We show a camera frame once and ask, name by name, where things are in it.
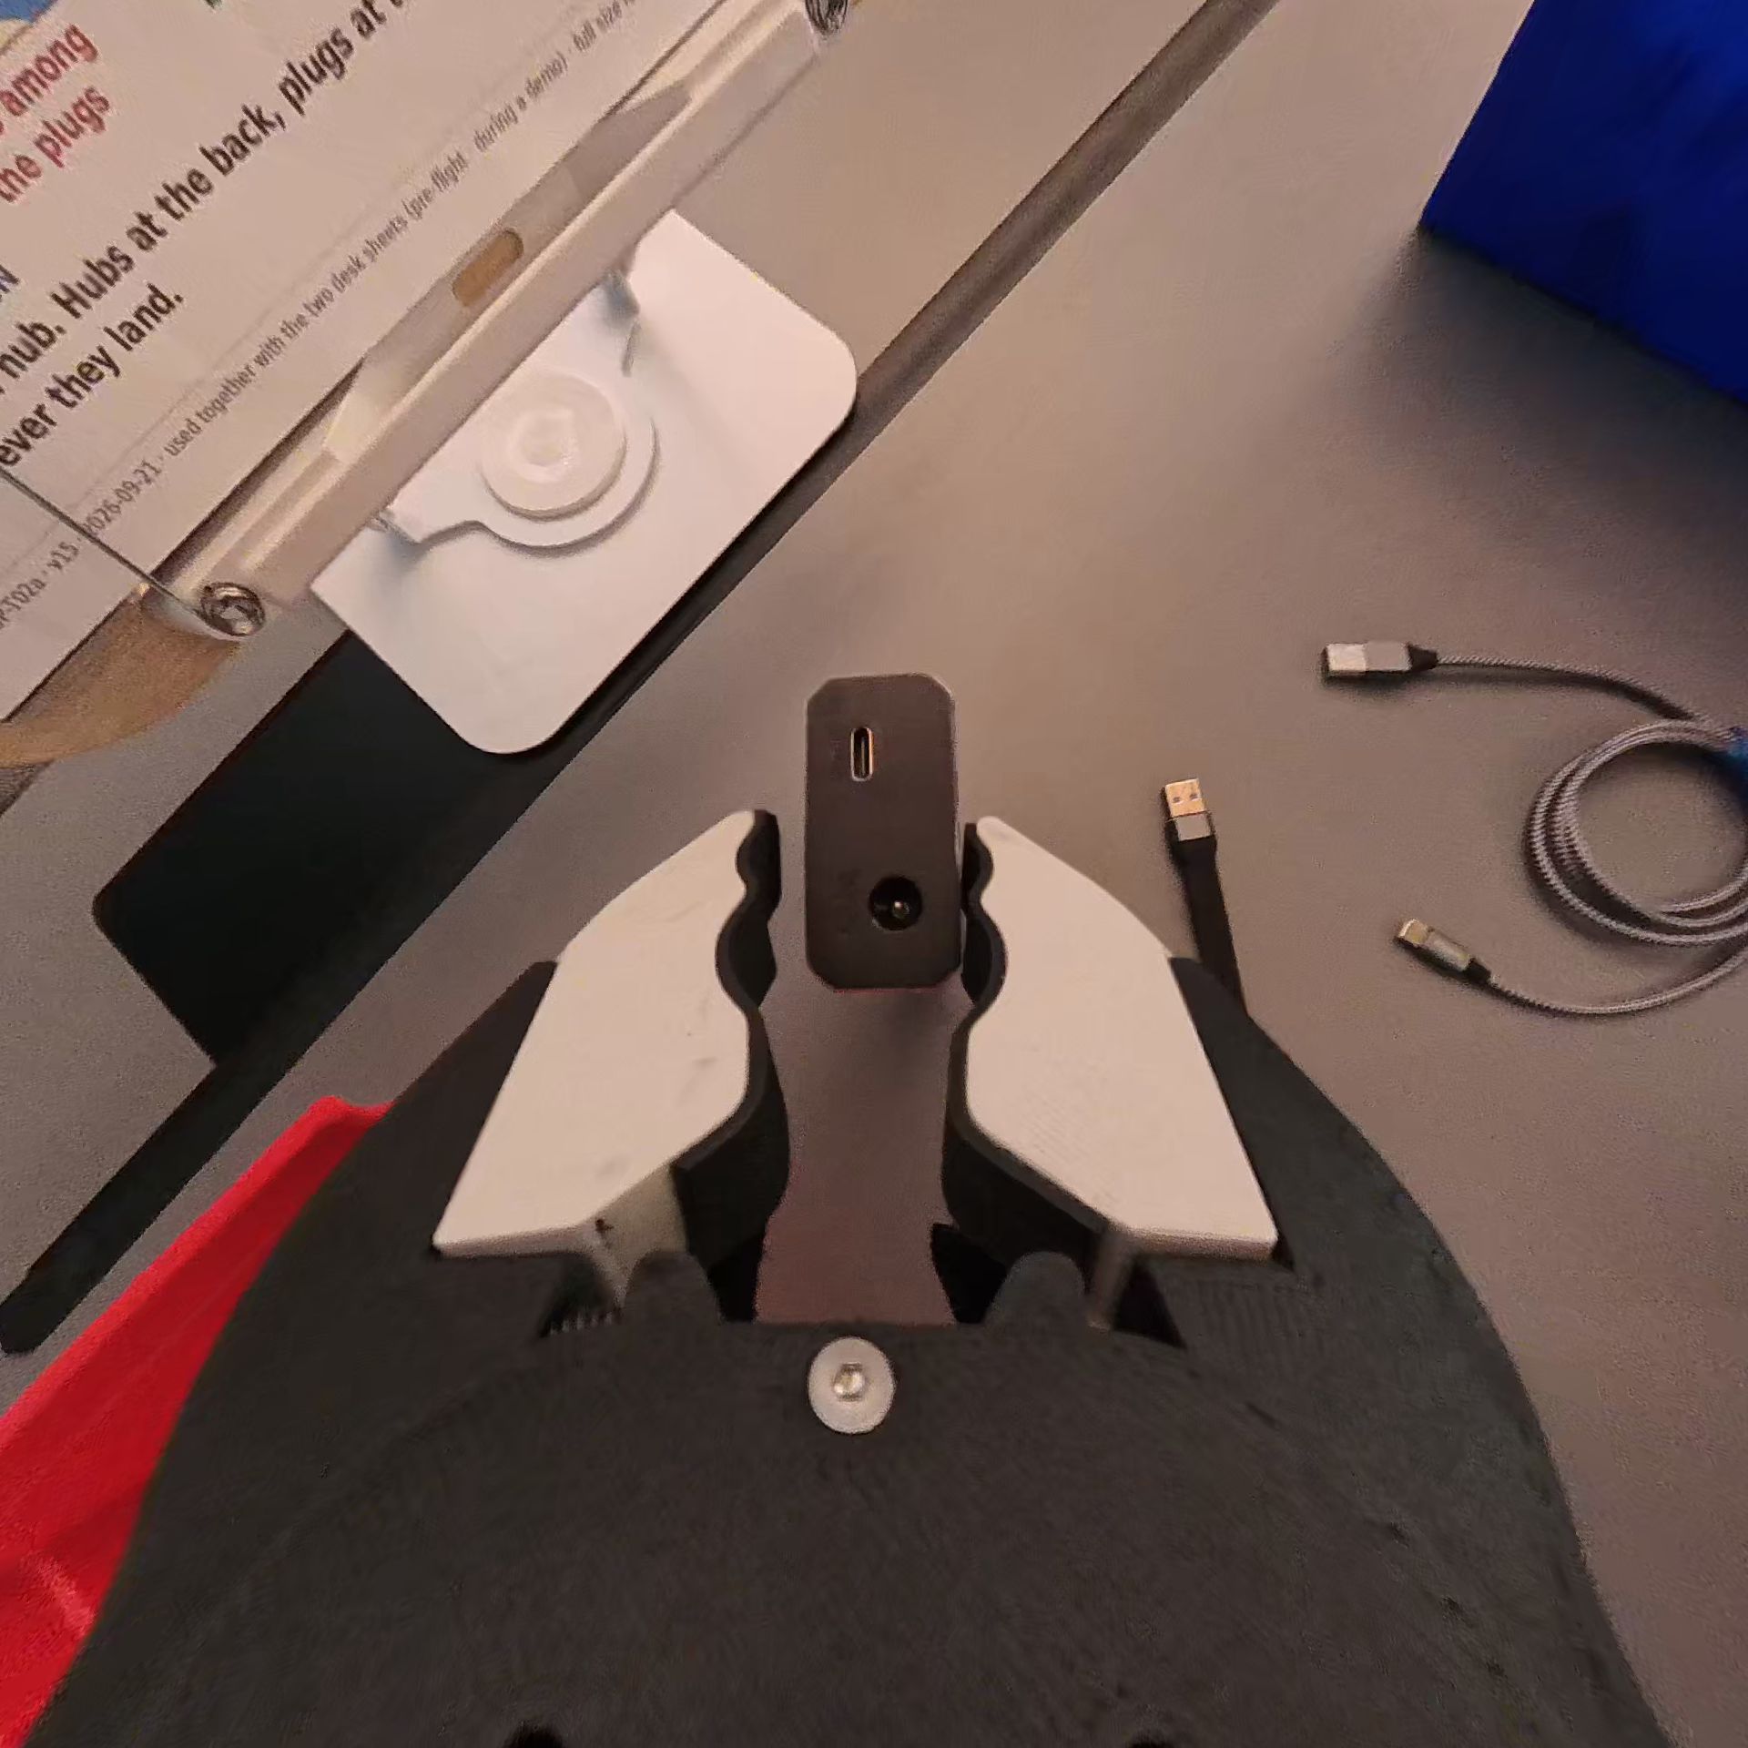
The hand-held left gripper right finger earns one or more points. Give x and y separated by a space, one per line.
1120 1078

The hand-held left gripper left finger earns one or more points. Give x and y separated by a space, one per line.
615 1064

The black usb hub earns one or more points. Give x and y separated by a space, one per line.
873 833

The red plastic bin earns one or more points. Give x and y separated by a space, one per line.
137 1337

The black mat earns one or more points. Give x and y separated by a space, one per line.
273 845

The wooden clipboard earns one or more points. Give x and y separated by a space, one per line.
109 683

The white sign stand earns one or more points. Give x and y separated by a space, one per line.
709 408

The printed instruction sheet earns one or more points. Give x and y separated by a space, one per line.
206 272

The blue plastic bin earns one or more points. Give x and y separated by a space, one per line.
1612 177

